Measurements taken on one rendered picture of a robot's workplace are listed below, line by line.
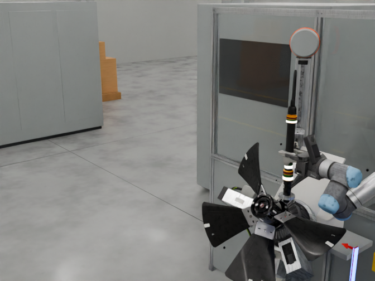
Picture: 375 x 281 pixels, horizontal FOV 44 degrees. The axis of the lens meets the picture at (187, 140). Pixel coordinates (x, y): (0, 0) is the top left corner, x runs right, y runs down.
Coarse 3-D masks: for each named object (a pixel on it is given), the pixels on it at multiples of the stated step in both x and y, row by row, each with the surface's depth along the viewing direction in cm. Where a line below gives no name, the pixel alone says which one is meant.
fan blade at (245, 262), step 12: (252, 240) 208; (264, 240) 208; (240, 252) 206; (252, 252) 206; (264, 252) 206; (240, 264) 204; (252, 264) 204; (264, 264) 204; (228, 276) 204; (240, 276) 203; (252, 276) 202; (264, 276) 202
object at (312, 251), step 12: (288, 228) 199; (300, 228) 198; (312, 228) 198; (324, 228) 197; (336, 228) 196; (300, 240) 193; (312, 240) 192; (324, 240) 191; (336, 240) 190; (312, 252) 187; (324, 252) 186
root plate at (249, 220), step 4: (244, 208) 219; (248, 208) 218; (244, 212) 220; (248, 212) 219; (248, 216) 220; (252, 216) 219; (248, 220) 220; (252, 220) 219; (256, 220) 219; (252, 224) 220
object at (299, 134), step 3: (297, 129) 261; (300, 129) 261; (297, 132) 255; (300, 132) 256; (303, 132) 256; (297, 135) 254; (300, 135) 253; (303, 135) 253; (297, 138) 254; (300, 138) 254; (294, 141) 255; (300, 141) 254; (303, 141) 254; (300, 144) 255; (303, 144) 257
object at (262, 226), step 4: (256, 224) 211; (260, 224) 211; (264, 224) 212; (256, 228) 210; (260, 228) 211; (264, 228) 211; (268, 228) 211; (272, 228) 212; (256, 232) 209; (260, 232) 210; (264, 232) 210; (268, 232) 211; (272, 232) 211; (264, 236) 210; (268, 236) 210; (272, 236) 210
